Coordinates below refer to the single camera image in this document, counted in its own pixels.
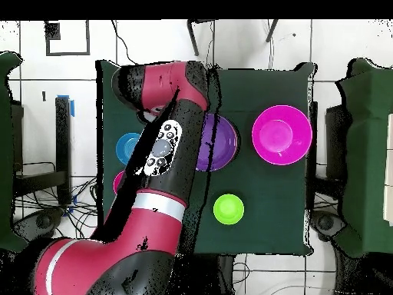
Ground purple bowl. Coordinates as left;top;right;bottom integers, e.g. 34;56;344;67
196;113;239;172

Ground small magenta bowl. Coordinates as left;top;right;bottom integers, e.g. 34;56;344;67
113;170;125;195

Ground green bowl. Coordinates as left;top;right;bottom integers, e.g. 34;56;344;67
213;193;246;225

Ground small blue bowl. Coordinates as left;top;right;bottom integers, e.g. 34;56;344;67
115;132;142;165

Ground large pink bowl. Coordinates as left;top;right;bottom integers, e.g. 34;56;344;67
251;104;313;166

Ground dark green table cloth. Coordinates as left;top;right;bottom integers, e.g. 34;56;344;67
96;59;317;257

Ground black metal leg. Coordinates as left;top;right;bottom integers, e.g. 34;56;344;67
187;19;217;57
265;19;279;43

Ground black stand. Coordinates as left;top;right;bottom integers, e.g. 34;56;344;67
13;95;74;205
308;101;351;201

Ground black office chair base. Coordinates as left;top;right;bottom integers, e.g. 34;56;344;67
309;210;348;242
13;208;64;244

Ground green covered side table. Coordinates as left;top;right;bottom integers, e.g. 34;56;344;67
335;58;393;258
0;51;30;253

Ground white boxes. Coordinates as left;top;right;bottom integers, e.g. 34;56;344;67
382;113;393;227

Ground tangle of cables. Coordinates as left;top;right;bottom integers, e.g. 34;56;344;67
15;176;99;240

